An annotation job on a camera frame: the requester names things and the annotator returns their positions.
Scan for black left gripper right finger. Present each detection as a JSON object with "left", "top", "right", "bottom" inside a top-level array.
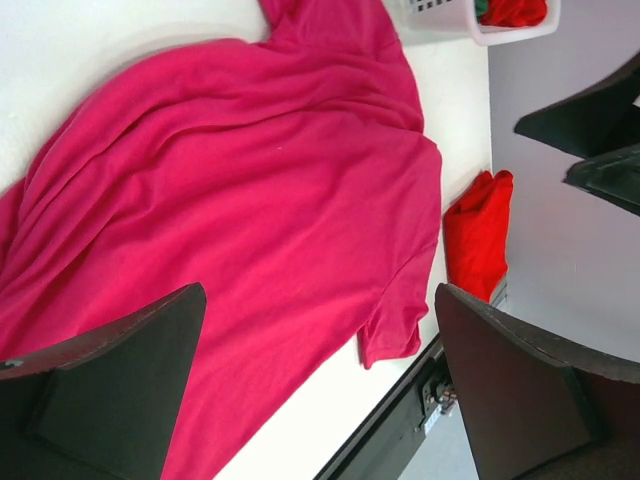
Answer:
[{"left": 435, "top": 284, "right": 639, "bottom": 479}]

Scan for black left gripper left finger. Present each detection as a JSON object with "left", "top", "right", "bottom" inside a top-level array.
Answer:
[{"left": 1, "top": 283, "right": 206, "bottom": 479}]

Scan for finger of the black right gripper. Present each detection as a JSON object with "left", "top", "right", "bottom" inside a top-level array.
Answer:
[
  {"left": 514, "top": 56, "right": 639, "bottom": 159},
  {"left": 564, "top": 144, "right": 640, "bottom": 216}
]

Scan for white plastic laundry basket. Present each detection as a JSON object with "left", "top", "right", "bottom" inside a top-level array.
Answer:
[{"left": 395, "top": 0, "right": 563, "bottom": 47}]

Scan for pink t shirt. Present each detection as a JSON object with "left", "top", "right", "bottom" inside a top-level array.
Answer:
[{"left": 1, "top": 1, "right": 441, "bottom": 479}]

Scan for red crumpled t shirt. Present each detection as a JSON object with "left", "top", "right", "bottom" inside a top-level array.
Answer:
[{"left": 479, "top": 0, "right": 548, "bottom": 28}]

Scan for folded red t shirt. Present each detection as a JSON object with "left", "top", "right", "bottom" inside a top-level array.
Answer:
[{"left": 443, "top": 170, "right": 514, "bottom": 302}]

